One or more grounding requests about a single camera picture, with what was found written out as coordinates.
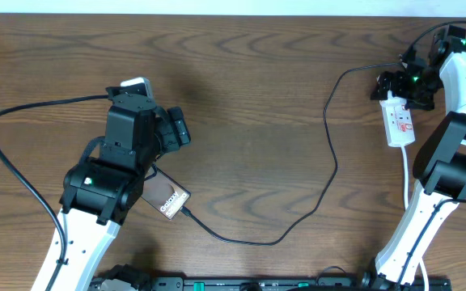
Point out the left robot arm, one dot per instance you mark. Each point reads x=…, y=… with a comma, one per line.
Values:
x=109, y=178

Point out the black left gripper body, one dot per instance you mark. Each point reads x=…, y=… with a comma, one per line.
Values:
x=178, y=128

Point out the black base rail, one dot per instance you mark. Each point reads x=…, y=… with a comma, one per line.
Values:
x=125, y=277

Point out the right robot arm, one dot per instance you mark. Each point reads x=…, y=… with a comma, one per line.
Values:
x=439, y=170

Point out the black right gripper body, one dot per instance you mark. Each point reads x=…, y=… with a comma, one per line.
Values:
x=418, y=89

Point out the white power strip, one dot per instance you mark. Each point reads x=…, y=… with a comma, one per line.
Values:
x=397, y=121

